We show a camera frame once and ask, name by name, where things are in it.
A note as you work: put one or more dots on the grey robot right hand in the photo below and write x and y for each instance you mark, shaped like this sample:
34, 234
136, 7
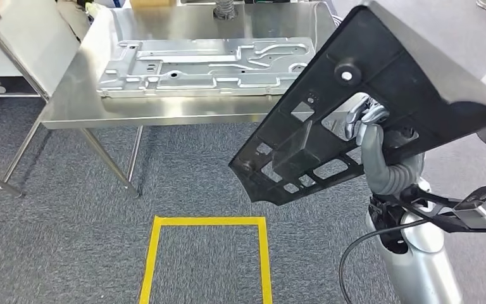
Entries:
373, 163

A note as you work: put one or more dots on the black plastic car trim part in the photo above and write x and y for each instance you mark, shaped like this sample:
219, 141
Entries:
373, 50

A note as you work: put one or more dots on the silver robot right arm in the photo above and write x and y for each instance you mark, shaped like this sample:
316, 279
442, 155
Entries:
423, 268

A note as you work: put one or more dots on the stainless steel workbench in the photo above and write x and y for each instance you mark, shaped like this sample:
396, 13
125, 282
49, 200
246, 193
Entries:
184, 111

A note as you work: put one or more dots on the stamped silver metal plate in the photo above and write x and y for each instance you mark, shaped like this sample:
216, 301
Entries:
184, 79

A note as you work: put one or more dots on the black camera bracket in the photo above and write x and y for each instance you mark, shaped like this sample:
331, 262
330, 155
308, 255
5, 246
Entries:
436, 210

